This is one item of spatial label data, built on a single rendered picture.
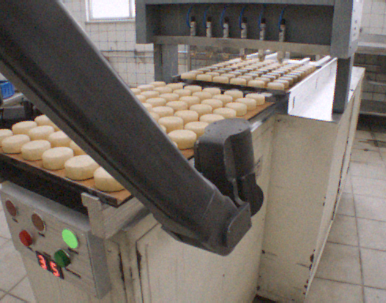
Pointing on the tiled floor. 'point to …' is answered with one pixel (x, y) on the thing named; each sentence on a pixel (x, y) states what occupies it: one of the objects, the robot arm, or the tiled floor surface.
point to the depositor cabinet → (305, 188)
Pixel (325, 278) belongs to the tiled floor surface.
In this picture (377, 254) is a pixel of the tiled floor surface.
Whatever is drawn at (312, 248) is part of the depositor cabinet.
